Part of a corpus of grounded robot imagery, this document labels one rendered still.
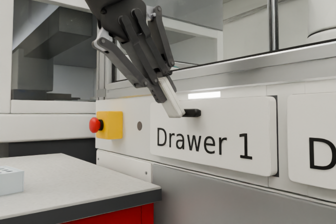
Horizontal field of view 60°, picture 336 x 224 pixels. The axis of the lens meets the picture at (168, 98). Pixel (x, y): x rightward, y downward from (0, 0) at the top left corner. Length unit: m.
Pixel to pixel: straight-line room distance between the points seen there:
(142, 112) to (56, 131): 0.60
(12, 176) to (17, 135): 0.59
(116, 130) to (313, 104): 0.50
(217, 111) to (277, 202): 0.16
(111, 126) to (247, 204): 0.40
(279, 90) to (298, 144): 0.08
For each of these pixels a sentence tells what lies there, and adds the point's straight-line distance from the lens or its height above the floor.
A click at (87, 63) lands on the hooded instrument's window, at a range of 1.31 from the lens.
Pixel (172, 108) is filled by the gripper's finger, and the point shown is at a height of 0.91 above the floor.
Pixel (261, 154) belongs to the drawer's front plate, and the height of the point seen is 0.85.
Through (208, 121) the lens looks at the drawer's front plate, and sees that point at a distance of 0.49.
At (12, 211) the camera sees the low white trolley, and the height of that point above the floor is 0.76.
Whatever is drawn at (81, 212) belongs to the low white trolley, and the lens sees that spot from 0.53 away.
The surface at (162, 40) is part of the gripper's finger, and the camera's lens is 0.47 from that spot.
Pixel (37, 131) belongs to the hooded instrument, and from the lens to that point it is 1.21.
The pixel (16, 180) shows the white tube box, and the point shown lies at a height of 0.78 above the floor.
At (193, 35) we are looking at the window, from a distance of 0.59.
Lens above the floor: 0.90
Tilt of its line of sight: 3 degrees up
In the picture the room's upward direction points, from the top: straight up
